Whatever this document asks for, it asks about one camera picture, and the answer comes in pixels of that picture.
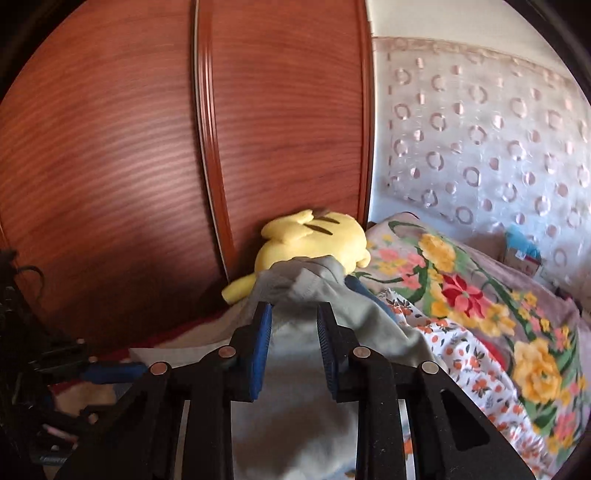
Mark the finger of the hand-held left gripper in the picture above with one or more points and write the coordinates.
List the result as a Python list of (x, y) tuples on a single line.
[(99, 413), (115, 371)]

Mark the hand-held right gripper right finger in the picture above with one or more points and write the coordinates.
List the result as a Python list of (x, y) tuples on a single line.
[(328, 355)]

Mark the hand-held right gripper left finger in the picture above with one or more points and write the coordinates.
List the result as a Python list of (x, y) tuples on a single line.
[(261, 350)]

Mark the grey-green pants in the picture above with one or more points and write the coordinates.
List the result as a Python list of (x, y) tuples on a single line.
[(369, 323)]

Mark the folded blue jeans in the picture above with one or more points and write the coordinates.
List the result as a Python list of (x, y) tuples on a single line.
[(364, 295)]

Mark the yellow plush toy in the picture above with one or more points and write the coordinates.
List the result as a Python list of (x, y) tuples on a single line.
[(332, 240)]

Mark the floral blanket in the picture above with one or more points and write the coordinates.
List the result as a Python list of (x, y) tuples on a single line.
[(461, 286)]

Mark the wooden wardrobe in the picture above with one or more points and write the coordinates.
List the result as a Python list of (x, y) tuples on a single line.
[(115, 161)]

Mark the blue tissue pack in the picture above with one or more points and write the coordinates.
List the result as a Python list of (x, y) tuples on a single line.
[(521, 254)]

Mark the circle patterned sheer wall cloth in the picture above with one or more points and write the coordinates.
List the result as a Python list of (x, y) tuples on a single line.
[(485, 138)]

